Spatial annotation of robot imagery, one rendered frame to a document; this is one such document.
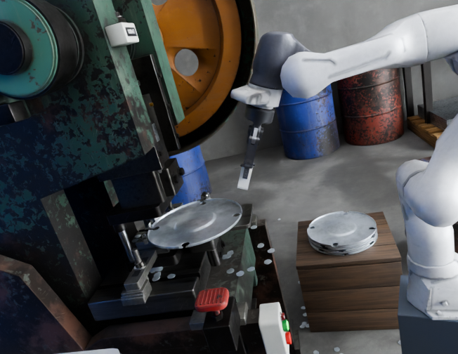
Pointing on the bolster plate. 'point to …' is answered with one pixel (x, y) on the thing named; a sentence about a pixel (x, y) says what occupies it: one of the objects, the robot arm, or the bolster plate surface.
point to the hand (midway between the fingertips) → (244, 177)
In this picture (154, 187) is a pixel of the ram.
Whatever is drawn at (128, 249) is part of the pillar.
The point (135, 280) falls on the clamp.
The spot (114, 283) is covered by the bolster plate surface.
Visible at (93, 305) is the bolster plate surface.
